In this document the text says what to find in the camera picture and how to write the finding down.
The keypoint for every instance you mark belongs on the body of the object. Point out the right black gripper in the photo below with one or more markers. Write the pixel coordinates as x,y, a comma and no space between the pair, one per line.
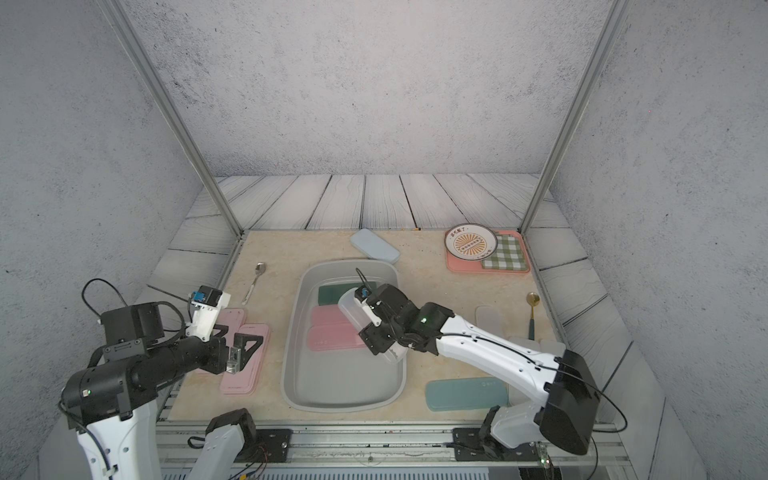
373,340

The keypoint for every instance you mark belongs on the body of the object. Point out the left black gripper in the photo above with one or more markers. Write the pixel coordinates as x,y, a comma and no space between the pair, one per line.
221,359

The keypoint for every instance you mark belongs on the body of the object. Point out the clear translucent pencil case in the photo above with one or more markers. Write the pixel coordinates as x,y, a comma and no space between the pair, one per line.
393,354

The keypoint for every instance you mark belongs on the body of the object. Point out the pink pencil case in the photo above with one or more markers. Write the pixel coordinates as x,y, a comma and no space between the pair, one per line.
327,315
333,337
244,382

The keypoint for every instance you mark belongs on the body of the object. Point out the dark green pencil case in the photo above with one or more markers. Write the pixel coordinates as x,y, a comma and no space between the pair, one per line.
331,294

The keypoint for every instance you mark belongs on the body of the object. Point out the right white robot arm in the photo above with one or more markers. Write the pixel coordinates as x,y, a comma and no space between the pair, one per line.
562,399

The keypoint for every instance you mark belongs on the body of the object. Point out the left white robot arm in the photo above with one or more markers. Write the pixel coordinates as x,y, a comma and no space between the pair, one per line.
112,406

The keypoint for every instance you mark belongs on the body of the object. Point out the light blue pencil case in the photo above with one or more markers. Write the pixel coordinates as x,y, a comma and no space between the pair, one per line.
374,247

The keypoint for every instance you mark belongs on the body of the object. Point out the grey plastic storage box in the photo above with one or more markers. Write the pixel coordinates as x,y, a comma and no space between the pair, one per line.
341,381

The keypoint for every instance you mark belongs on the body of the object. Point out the teal pencil case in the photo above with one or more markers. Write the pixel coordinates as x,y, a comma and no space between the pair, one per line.
465,394

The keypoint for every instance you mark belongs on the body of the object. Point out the pink tray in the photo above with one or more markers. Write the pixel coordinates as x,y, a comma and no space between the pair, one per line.
459,266

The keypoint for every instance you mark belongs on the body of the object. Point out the silver spoon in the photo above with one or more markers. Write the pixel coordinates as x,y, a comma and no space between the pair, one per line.
259,270

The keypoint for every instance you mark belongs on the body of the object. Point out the round patterned plate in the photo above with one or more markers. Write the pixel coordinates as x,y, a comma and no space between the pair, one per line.
470,242

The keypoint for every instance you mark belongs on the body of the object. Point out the green checkered cloth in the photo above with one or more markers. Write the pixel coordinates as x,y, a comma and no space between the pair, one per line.
508,256

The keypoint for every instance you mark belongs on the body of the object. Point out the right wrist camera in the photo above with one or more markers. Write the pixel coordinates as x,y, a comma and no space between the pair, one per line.
363,313

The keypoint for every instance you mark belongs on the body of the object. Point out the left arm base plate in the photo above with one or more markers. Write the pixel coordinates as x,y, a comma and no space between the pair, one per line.
265,446

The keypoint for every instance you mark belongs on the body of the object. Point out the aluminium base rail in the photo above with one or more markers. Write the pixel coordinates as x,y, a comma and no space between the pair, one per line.
439,450

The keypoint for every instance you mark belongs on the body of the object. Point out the gold spoon dark handle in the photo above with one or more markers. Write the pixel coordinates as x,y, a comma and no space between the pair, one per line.
533,300

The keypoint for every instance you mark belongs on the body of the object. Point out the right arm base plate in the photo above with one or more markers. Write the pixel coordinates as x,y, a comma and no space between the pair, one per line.
469,445

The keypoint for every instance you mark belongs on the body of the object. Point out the left aluminium frame post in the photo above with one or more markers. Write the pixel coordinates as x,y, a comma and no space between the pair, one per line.
119,21

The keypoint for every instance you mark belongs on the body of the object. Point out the aluminium frame post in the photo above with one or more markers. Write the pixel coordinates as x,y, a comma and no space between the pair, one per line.
119,21
594,67

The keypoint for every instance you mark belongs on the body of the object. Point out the right aluminium frame post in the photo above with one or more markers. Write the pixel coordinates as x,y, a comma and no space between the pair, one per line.
594,67

